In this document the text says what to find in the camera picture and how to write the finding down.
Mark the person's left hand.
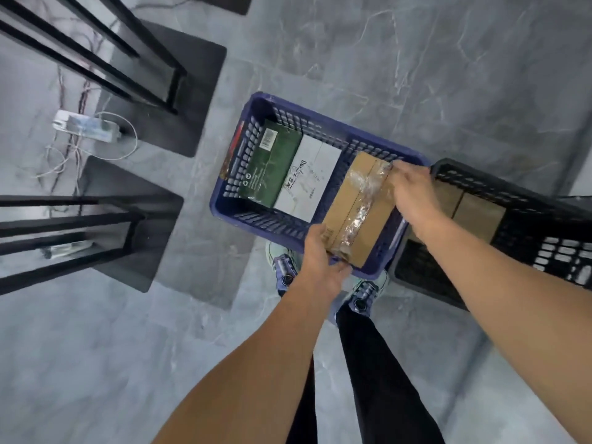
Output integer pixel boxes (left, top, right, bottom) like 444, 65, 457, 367
300, 224, 353, 301

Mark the person's right hand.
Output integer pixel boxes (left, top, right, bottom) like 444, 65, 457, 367
387, 160, 447, 241

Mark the long taped brown box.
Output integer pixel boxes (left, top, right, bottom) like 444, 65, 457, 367
320, 151, 397, 269

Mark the large plain brown box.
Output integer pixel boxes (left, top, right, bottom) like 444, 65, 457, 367
451, 191, 508, 244

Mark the white cardboard box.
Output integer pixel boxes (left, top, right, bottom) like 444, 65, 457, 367
273, 133, 343, 223

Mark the blue plastic crate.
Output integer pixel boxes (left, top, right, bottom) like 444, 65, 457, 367
209, 91, 432, 281

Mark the green cardboard box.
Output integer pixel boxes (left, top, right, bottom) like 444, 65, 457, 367
233, 120, 304, 208

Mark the black plastic crate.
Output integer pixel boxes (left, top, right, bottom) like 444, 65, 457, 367
388, 157, 592, 313

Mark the person's right forearm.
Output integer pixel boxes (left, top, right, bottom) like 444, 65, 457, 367
418, 216, 592, 444

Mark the person's left forearm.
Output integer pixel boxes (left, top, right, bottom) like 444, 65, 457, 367
152, 281, 343, 444

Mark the person's right shoe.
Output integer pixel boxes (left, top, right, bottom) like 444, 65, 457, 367
331, 270, 392, 319

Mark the person's right leg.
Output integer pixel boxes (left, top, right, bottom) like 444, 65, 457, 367
335, 305, 445, 444

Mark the person's leg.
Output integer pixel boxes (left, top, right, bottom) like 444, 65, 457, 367
286, 355, 319, 444
335, 305, 445, 444

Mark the person's left leg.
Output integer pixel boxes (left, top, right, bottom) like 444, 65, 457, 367
286, 355, 319, 444

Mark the white power strip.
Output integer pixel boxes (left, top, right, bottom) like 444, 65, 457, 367
52, 110, 122, 143

